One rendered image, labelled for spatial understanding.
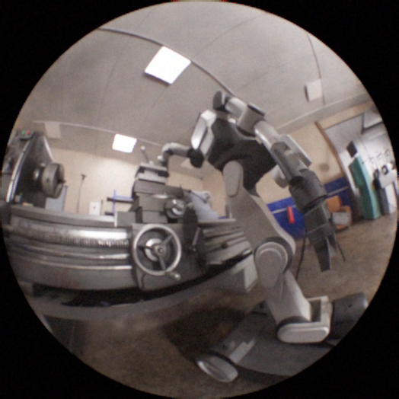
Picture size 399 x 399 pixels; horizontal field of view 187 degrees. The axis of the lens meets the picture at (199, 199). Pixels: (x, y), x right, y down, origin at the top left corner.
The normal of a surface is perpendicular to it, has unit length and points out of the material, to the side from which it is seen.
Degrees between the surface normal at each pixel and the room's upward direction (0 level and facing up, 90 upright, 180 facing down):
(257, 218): 90
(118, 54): 180
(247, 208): 112
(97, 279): 90
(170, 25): 180
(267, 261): 90
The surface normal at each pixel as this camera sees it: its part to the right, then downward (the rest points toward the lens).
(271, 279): -0.73, -0.11
